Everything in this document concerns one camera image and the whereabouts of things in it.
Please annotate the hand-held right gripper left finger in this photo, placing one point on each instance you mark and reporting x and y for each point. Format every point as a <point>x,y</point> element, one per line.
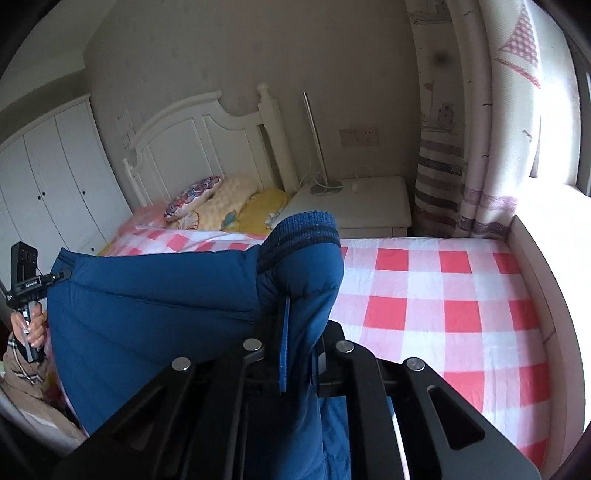
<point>217,415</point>

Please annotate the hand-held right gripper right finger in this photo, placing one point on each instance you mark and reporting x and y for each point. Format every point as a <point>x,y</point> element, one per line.
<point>369,406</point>

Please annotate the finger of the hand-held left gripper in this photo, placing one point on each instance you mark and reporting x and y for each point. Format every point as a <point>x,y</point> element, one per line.
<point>59,276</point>

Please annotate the blue quilted jacket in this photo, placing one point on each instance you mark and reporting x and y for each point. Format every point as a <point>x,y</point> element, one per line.
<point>184,300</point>

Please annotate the person's left forearm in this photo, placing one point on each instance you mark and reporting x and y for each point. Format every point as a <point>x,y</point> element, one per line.
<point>27,397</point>

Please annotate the person's left hand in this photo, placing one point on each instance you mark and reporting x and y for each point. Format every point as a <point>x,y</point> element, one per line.
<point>27,325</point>

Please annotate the white wardrobe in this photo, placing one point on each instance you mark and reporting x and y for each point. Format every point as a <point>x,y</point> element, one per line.
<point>55,184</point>

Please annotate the pink checked bed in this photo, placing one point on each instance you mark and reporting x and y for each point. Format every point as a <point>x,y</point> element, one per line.
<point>438,314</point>

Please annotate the patterned purple pillow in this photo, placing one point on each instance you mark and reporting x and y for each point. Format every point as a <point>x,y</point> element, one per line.
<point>191,198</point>

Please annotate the cream textured pillow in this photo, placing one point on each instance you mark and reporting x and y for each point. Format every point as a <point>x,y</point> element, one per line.
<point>221,203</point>

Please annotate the white wooden headboard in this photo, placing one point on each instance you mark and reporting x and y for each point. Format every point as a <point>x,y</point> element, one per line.
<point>198,147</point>

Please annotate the white nightstand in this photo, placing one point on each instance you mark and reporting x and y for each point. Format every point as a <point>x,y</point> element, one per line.
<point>369,203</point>

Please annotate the yellow pillow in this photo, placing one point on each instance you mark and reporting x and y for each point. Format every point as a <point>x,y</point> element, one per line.
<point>263,207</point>

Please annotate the white slim desk lamp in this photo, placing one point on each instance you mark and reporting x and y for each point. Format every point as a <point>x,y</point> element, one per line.
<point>316,143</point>

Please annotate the printed cream curtain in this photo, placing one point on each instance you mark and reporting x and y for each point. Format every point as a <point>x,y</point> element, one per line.
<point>485,115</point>

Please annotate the dark framed window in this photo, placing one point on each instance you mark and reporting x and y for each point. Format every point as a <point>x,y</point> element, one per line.
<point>582,129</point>

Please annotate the wall light switch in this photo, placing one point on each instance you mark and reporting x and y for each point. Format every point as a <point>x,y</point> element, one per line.
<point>129,139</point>

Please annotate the white wall notice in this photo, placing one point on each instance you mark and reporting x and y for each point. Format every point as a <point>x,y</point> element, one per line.
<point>121,117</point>

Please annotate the wall socket plate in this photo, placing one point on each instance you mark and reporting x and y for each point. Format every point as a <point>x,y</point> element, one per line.
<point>360,137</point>

